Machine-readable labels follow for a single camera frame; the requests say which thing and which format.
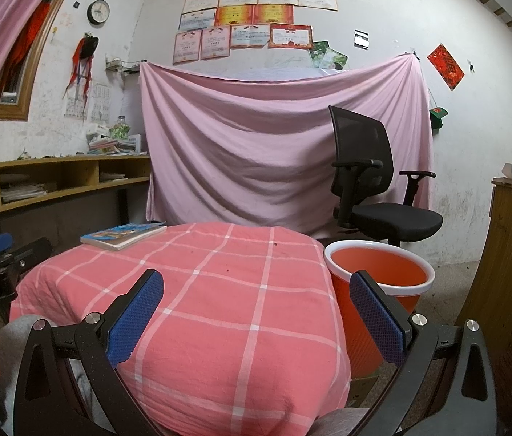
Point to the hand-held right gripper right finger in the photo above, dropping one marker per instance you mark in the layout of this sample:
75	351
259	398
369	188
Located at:
376	322

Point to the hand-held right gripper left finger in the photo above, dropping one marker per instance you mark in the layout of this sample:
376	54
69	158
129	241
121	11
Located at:
135	315

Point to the orange bucket with white rim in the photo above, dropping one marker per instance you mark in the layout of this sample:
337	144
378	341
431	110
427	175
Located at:
374	268

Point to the large pile of papers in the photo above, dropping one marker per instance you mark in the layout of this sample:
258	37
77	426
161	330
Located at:
24	193

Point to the flat cardboard piece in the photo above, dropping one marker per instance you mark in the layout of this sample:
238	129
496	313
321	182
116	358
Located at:
365	390

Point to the blue paperback book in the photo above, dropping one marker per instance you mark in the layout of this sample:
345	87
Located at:
119	236

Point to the wooden desk shelf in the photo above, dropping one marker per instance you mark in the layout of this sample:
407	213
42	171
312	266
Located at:
65	166

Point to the pink checked cloth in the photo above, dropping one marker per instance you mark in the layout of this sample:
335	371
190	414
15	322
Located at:
237	318

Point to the small pile of papers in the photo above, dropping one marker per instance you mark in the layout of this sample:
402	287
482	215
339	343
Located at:
112	176

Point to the stack of books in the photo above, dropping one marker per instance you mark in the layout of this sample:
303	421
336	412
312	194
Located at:
115	145

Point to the glass jar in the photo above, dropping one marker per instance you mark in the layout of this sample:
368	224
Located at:
120	128

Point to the wooden cabinet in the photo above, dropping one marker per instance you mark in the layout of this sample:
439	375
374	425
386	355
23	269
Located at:
510	236

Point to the black office chair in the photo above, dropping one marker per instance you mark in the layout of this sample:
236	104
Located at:
365	154

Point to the pink hanging sheet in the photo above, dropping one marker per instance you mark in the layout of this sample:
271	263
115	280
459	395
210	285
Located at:
246	145

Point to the red feather decoration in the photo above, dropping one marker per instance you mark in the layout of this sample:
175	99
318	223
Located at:
82	57

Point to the red cloth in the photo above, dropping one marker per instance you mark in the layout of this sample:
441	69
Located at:
28	41

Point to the green hanging hat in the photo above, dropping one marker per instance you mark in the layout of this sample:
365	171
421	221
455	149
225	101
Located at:
437	117

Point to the red diamond paper decoration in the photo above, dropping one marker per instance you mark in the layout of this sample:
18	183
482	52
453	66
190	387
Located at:
445	67

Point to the green photo print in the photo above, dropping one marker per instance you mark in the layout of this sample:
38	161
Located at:
315	50
335	59

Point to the black and white card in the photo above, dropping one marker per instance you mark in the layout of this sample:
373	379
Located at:
361	39

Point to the wooden window frame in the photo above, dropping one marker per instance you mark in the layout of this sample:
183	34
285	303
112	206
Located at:
15	111

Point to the white wall calendar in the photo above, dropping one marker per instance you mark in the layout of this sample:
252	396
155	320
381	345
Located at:
99	104

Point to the metal wall rack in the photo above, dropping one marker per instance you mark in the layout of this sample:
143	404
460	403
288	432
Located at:
122	66

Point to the round wall clock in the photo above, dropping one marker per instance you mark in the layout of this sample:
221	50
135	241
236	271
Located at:
98	12

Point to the black wall hook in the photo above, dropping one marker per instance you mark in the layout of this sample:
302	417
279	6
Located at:
470	66

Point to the cluster of wall certificates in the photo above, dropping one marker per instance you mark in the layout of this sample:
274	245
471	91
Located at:
251	18

